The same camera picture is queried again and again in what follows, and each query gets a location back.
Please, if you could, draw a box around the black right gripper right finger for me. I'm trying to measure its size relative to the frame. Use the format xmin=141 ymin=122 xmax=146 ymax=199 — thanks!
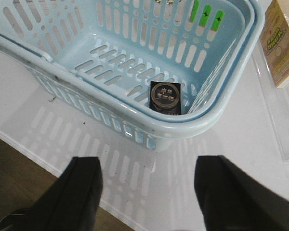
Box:
xmin=195 ymin=155 xmax=289 ymax=231

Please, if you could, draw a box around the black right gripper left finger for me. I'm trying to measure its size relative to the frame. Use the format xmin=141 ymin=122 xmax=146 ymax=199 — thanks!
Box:
xmin=0 ymin=157 xmax=103 ymax=231

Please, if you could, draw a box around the black tissue pack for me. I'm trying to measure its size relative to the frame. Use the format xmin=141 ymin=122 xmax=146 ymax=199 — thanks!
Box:
xmin=149 ymin=81 xmax=182 ymax=116

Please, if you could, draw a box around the light blue plastic basket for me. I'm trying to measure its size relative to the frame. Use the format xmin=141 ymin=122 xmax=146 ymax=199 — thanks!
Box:
xmin=0 ymin=0 xmax=265 ymax=151

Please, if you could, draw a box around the clear acrylic display shelf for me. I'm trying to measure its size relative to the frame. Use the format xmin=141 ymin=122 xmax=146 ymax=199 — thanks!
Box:
xmin=252 ymin=40 xmax=289 ymax=162

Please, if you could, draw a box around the orange cream carton box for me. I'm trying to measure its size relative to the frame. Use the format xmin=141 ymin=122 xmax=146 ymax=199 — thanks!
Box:
xmin=260 ymin=0 xmax=289 ymax=89

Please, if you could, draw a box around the colourful puzzle cube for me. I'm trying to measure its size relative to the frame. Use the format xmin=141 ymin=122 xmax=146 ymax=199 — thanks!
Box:
xmin=189 ymin=0 xmax=225 ymax=32

